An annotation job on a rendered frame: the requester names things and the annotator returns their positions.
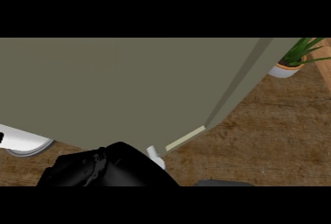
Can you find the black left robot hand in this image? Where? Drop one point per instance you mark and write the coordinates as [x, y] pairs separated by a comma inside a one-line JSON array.
[[120, 169]]

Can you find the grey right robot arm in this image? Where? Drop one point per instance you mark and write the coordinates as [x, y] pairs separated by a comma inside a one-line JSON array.
[[223, 183]]

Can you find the large flat grey cabinet door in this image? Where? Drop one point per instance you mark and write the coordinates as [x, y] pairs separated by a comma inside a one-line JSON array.
[[111, 87]]

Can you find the white bottle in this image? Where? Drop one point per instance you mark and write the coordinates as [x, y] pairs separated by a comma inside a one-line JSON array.
[[154, 152]]

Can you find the white appliance with grey rim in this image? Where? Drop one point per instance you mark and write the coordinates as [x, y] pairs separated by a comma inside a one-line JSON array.
[[21, 140]]

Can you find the green plant in white pot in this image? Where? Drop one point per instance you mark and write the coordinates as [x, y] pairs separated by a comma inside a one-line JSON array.
[[285, 68]]

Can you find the pale wooden shelf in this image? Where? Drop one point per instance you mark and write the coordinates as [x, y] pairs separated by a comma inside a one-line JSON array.
[[324, 62]]

